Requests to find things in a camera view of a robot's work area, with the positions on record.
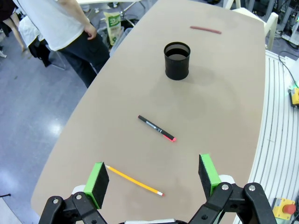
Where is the black mesh pen holder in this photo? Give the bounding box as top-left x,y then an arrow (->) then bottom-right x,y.
164,42 -> 191,81

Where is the green and white bag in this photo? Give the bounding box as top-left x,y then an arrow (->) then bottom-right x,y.
103,11 -> 125,46

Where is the person in white t-shirt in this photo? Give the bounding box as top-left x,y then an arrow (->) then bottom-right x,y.
14,0 -> 110,88

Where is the dark red pen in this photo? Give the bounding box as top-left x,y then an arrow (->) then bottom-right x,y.
190,26 -> 222,35

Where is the person's right hand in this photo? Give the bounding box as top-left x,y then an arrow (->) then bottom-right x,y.
83,22 -> 98,41

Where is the yellow emergency stop box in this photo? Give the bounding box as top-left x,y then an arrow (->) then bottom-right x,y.
272,197 -> 297,220
288,86 -> 299,108

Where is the person's right forearm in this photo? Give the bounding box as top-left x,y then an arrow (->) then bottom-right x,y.
58,0 -> 91,28

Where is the black cable on platform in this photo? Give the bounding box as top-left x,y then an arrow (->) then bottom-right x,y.
278,53 -> 299,87

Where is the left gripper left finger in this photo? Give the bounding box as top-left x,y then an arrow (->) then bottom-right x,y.
38,161 -> 110,224

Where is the black marker red cap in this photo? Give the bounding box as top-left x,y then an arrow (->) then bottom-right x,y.
137,115 -> 177,142

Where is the bystander bare leg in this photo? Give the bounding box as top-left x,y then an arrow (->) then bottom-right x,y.
2,11 -> 28,52

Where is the black bag on floor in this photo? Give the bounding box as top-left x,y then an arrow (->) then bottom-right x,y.
28,37 -> 51,68

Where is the aluminium profile base platform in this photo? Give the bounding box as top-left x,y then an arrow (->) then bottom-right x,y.
233,50 -> 299,224

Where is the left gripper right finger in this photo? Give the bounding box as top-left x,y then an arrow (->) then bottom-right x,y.
186,154 -> 278,224

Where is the white wooden chair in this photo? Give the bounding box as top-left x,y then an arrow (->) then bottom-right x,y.
230,0 -> 279,50

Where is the yellow pencil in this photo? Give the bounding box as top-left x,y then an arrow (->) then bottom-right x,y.
105,165 -> 164,197

